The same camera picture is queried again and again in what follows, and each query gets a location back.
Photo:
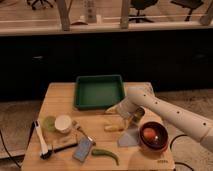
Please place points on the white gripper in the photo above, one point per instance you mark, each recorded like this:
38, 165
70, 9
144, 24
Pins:
125, 109

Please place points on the yellow banana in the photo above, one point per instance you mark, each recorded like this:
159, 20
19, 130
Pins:
113, 128

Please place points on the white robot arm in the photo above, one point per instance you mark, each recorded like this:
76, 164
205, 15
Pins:
197, 127

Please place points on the metal cup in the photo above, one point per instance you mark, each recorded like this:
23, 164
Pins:
136, 117

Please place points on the grey cloth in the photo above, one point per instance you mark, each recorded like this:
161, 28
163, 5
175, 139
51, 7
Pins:
129, 138

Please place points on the green plastic tray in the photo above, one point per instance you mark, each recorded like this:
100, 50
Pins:
98, 92

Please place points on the orange fruit in bowl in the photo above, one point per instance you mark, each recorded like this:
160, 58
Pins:
149, 134

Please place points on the dark red bowl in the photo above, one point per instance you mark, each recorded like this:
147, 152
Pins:
158, 145

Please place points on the green chili pepper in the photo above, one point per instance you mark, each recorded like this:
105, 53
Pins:
103, 152

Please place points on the small wooden spoon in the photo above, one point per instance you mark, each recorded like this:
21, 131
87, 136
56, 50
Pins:
79, 128

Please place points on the blue sponge block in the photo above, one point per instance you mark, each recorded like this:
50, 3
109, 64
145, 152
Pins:
82, 149

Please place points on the white round container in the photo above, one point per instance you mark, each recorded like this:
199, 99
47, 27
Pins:
63, 124

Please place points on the green round lid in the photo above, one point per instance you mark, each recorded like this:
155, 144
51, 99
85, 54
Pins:
49, 123

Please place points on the office chair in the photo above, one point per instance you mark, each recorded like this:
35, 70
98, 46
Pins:
141, 5

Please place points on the black handled knife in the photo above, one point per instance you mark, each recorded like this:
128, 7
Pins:
58, 149

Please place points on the white handled brush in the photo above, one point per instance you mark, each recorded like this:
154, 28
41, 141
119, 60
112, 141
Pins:
41, 138

